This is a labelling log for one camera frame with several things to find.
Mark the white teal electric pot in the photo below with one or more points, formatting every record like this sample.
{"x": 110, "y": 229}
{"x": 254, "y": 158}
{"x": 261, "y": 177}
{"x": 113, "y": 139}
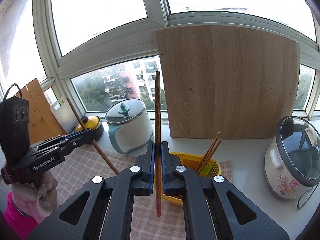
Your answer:
{"x": 129, "y": 125}

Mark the pink checkered cloth mat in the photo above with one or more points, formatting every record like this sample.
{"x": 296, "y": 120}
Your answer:
{"x": 102, "y": 208}

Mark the green plastic utensil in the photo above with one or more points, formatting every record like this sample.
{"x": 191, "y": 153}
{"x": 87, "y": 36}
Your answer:
{"x": 206, "y": 170}

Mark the white floral rice cooker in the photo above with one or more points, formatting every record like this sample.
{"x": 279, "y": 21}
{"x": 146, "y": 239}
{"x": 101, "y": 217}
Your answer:
{"x": 292, "y": 158}

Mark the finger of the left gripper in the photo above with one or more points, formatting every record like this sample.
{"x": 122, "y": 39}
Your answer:
{"x": 82, "y": 137}
{"x": 61, "y": 141}

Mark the red chopstick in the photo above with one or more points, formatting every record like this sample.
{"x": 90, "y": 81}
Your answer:
{"x": 206, "y": 155}

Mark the yellow lidded black pot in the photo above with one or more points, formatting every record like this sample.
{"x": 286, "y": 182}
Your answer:
{"x": 94, "y": 122}

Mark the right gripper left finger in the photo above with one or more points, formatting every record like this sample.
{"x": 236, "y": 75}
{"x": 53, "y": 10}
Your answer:
{"x": 100, "y": 209}

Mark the left hand pink sleeve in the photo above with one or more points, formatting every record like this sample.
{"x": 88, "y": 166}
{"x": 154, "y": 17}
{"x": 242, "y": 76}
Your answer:
{"x": 29, "y": 204}

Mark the wooden slat panel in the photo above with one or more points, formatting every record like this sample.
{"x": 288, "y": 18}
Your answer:
{"x": 42, "y": 123}

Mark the large wooden board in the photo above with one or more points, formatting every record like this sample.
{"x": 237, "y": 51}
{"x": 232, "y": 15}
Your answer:
{"x": 233, "y": 81}

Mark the silver metal fork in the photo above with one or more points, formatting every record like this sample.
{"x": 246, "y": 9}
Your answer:
{"x": 213, "y": 171}

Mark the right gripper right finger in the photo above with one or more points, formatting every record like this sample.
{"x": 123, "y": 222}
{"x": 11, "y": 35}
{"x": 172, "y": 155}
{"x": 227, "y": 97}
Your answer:
{"x": 214, "y": 208}

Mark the white cutting board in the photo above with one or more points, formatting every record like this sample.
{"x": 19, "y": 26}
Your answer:
{"x": 64, "y": 114}

